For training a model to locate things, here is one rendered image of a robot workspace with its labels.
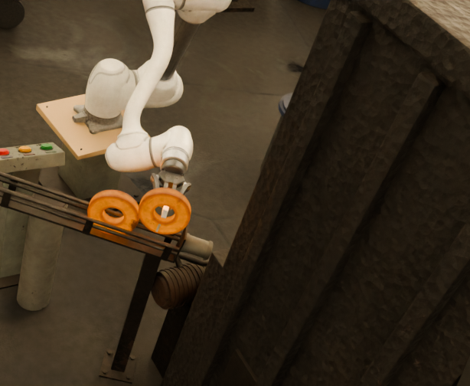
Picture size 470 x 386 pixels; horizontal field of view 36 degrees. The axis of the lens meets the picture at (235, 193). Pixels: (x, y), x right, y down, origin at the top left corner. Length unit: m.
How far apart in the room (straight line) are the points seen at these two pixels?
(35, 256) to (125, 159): 0.49
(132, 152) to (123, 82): 0.62
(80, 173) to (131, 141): 0.81
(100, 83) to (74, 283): 0.80
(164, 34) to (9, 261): 1.04
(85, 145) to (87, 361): 0.85
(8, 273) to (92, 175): 0.58
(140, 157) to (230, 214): 1.14
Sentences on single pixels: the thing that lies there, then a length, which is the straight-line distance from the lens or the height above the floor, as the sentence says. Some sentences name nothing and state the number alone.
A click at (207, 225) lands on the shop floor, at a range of 3.31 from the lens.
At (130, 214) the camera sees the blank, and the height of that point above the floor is 0.74.
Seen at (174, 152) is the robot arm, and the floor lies 0.82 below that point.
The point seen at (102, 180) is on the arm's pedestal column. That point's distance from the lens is 3.21.
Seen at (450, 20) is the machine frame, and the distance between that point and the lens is 1.27.
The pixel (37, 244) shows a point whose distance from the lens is 2.55.
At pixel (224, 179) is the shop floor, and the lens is 3.61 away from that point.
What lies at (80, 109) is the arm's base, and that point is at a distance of 3.10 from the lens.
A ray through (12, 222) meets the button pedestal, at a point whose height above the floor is 0.30.
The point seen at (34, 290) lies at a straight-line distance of 2.72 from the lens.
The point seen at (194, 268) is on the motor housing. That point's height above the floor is 0.53.
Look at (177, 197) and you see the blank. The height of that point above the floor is 0.85.
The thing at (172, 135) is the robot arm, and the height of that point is 0.82.
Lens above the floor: 2.17
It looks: 38 degrees down
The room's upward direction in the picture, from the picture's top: 21 degrees clockwise
